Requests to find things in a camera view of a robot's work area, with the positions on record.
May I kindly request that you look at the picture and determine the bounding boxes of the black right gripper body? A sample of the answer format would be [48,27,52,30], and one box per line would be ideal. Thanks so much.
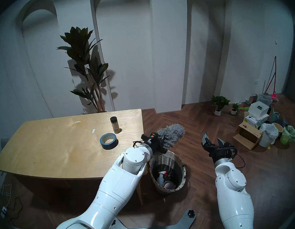
[207,141,238,164]

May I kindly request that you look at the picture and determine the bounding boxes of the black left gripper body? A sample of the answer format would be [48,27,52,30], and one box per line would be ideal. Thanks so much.
[141,131,166,155]

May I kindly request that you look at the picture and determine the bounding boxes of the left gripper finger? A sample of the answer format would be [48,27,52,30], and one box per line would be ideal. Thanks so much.
[159,140,170,154]

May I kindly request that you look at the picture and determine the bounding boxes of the grey fluffy duster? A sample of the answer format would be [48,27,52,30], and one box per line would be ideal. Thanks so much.
[157,123,186,150]

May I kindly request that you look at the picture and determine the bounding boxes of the spice jar with black lid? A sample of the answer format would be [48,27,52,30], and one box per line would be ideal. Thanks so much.
[110,116,120,134]

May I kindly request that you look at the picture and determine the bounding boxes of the blue tape roll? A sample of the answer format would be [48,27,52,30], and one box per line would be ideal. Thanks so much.
[100,133,118,150]

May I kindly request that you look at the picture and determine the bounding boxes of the woven wicker basket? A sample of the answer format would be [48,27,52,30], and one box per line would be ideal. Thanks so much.
[148,149,190,195]

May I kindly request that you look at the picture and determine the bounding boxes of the open brown cardboard box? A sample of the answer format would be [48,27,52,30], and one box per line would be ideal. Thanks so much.
[232,121,264,151]

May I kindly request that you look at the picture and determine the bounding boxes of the white spray bottle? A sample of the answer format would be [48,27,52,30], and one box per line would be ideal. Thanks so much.
[156,171,170,187]

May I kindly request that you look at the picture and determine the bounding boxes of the white box with yellow label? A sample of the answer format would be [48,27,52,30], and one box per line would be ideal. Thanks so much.
[244,114,262,130]

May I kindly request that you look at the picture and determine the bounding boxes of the bushy small potted plant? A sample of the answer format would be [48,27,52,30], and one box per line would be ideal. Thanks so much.
[211,94,231,116]

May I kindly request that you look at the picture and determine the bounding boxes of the open white box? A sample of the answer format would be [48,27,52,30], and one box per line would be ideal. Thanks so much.
[247,100,271,120]

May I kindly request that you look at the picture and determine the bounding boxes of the white plastic bag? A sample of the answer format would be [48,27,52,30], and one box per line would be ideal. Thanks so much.
[258,122,280,148]

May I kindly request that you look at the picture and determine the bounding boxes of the clear plastic storage box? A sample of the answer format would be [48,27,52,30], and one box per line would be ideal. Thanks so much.
[256,93,273,107]

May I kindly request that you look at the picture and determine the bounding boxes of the wooden table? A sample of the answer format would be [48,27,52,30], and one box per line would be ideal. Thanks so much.
[0,109,150,216]

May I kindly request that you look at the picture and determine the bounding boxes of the tall potted leafy plant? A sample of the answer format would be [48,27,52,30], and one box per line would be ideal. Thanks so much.
[55,24,112,115]

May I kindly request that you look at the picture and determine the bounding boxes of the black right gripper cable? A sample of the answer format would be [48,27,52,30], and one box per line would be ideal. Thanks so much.
[231,151,246,169]

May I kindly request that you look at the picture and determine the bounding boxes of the red handled broom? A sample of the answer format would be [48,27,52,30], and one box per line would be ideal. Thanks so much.
[262,56,279,100]

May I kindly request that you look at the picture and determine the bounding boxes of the white floor cable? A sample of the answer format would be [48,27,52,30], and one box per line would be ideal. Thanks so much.
[1,184,14,204]

